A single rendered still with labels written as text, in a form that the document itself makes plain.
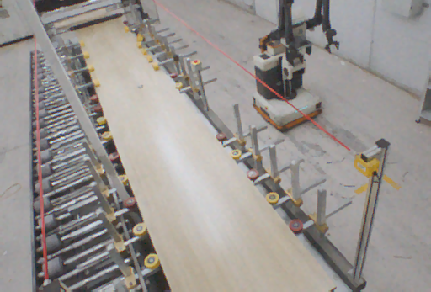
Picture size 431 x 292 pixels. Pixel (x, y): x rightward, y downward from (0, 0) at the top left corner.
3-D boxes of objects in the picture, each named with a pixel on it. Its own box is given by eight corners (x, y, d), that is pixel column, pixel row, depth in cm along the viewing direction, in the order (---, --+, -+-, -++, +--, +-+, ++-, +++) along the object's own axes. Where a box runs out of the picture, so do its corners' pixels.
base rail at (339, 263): (139, 31, 548) (137, 25, 542) (365, 287, 183) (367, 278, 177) (135, 32, 546) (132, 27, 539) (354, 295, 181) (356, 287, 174)
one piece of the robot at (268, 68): (257, 100, 425) (249, 39, 373) (292, 86, 442) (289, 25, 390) (270, 112, 401) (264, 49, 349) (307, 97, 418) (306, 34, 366)
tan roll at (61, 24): (137, 5, 542) (135, -3, 534) (139, 7, 533) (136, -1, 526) (49, 31, 497) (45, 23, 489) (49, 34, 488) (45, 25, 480)
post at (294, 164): (296, 209, 223) (295, 157, 194) (300, 212, 221) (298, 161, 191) (292, 211, 222) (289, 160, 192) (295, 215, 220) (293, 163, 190)
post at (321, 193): (320, 236, 206) (322, 184, 176) (323, 240, 203) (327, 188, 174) (316, 238, 205) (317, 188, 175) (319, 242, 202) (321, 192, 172)
